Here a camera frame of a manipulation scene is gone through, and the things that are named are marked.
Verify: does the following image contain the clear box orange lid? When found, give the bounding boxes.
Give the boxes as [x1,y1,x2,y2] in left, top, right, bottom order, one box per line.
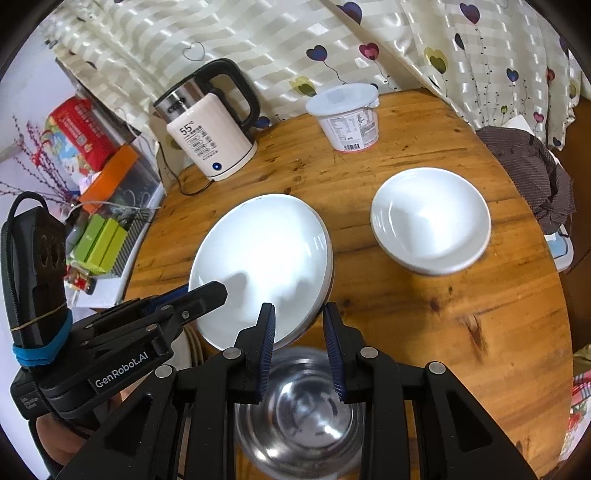
[78,144,163,217]

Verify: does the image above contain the white plastic tub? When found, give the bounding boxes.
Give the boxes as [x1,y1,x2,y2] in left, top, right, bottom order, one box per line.
[305,84,380,151]

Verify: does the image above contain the purple bud branches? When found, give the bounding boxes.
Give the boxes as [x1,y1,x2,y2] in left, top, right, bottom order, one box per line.
[0,115,80,205]

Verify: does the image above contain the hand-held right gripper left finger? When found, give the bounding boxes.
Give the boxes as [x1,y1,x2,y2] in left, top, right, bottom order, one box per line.
[55,302,278,480]

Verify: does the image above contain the lime green box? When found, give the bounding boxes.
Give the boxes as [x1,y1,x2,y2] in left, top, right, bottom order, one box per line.
[68,215,131,274]

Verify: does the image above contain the white plastic stool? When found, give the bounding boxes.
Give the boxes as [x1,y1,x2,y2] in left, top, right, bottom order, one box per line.
[544,226,576,274]

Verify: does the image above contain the stainless steel bowl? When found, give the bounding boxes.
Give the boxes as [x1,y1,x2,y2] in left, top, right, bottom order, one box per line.
[233,346,370,480]

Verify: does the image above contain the white charging cable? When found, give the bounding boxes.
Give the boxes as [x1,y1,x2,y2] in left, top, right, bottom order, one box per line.
[69,198,162,215]

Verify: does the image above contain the cartoon print snack bag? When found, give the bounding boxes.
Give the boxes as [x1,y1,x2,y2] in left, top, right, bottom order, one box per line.
[44,117,100,178]

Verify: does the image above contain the brown striped cloth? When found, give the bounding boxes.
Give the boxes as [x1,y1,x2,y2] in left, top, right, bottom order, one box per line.
[475,124,578,236]

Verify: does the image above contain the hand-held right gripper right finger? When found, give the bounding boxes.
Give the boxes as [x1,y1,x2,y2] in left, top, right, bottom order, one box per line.
[322,302,539,480]

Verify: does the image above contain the person's left forearm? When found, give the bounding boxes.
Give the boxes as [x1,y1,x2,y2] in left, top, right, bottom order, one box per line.
[36,408,109,469]

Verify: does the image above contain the black kettle power cable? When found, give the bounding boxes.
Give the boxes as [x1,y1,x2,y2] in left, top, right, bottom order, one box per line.
[157,138,218,197]

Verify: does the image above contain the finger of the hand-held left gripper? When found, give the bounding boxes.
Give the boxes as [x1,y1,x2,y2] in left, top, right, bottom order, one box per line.
[98,285,191,329]
[154,281,230,352]

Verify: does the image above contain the chevron pattern box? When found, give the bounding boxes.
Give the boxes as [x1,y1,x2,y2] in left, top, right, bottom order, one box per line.
[110,209,154,278]

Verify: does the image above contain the cream electric kettle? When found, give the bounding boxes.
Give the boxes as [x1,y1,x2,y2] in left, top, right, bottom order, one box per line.
[152,59,260,182]

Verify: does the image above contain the heart print curtain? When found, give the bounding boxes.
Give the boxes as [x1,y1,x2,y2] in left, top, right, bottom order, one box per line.
[39,0,587,153]

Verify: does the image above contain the red snack bag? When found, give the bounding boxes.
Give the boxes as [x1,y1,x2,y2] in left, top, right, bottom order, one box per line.
[46,97,122,168]

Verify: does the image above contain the pink patterned cloth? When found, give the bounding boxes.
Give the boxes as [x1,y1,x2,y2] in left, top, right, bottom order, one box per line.
[571,345,591,446]

